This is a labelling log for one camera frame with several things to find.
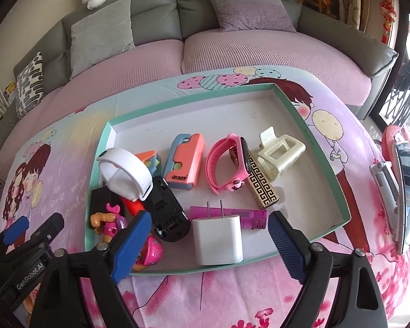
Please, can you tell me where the red white tube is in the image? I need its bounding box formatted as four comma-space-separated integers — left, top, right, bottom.
120, 197, 145, 217

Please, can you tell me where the cream hair claw clip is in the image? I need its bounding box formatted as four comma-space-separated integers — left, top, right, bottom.
257, 127, 306, 181

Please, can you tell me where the grey purple pillow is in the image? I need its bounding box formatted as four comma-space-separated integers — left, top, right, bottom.
210, 0, 295, 33

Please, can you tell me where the pink seat cover right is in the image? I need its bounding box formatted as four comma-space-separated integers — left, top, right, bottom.
181, 30, 372, 107

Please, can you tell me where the black white patterned pillow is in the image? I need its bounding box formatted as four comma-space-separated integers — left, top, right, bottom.
15, 51, 44, 120

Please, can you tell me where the silver utility knife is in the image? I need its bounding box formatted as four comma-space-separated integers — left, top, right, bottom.
370, 162, 399, 233

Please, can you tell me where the teal rimmed white tray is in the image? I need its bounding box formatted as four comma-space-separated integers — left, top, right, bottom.
89, 84, 351, 276

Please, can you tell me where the phone in pink case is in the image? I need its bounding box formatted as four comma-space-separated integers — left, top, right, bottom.
381, 125, 410, 254

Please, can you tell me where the magenta lighter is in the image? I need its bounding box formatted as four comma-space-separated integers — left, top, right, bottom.
187, 206, 268, 230

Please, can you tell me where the grey sofa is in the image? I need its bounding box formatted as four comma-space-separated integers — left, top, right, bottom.
0, 0, 399, 178

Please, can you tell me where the pink seat cover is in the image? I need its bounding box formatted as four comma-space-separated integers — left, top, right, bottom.
181, 30, 372, 107
0, 39, 183, 181

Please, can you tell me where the white smart watch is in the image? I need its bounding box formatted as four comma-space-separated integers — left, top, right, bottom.
96, 147, 153, 201

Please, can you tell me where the cartoon print cloth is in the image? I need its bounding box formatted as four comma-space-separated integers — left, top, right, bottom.
4, 66, 410, 327

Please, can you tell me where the black box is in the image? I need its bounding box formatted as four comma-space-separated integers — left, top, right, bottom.
88, 186, 125, 218

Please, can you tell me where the gold patterned lighter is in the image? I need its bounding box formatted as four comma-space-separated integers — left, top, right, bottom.
243, 150, 279, 210

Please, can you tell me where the white charger plug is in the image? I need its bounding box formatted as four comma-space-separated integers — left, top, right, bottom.
192, 202, 244, 266

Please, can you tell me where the pink seat cover left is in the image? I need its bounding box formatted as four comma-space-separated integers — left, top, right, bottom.
0, 39, 183, 181

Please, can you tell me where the pink puppy toy figure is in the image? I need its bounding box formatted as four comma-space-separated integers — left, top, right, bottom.
89, 203, 163, 272

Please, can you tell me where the black toy car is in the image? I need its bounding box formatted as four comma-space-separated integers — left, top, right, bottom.
144, 175, 191, 243

